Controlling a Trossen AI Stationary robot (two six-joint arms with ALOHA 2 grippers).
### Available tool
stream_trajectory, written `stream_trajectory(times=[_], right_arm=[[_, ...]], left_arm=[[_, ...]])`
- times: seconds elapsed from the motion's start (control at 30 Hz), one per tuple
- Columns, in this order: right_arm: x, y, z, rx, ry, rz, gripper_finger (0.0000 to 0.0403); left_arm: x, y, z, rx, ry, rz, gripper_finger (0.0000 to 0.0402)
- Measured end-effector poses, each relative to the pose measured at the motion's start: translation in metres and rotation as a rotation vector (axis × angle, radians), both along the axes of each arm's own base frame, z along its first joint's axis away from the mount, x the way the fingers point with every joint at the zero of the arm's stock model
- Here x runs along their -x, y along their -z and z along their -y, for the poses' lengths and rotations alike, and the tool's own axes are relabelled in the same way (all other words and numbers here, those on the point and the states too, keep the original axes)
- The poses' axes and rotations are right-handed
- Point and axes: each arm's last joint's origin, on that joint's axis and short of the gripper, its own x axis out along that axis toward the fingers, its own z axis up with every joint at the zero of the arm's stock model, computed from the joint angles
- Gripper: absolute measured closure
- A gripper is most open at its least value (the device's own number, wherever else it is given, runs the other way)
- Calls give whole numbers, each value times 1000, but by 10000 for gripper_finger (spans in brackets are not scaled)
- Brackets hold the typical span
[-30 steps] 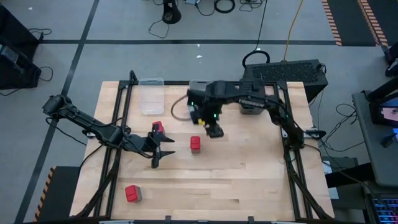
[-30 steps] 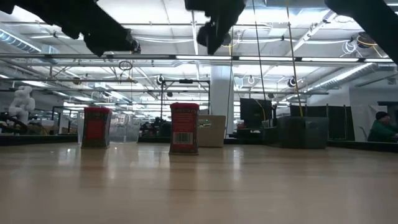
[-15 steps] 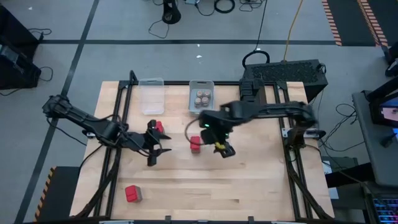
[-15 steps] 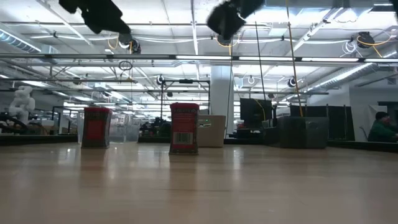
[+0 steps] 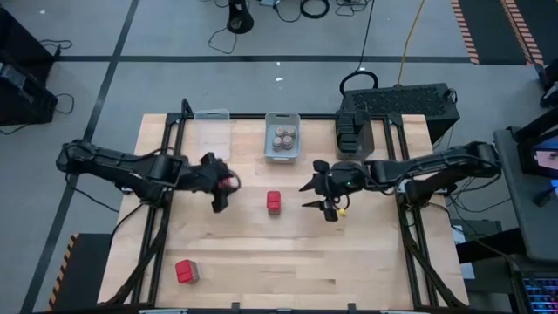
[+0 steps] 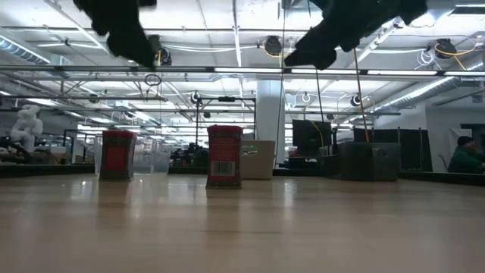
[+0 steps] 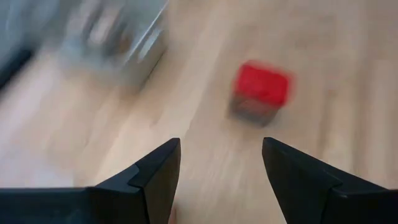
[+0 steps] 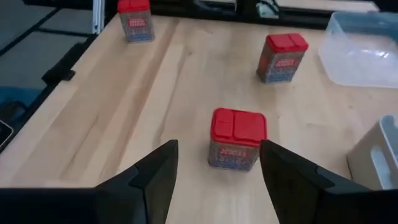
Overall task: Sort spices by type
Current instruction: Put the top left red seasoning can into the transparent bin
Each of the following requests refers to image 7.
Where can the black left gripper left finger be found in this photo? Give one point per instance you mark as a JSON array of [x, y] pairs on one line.
[[93, 205]]

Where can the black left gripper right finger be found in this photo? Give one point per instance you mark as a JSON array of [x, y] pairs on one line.
[[326, 202]]

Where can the red lidded spice tin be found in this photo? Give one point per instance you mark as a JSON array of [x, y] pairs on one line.
[[261, 84]]

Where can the clear plastic bin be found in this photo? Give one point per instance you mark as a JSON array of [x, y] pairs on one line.
[[140, 46]]

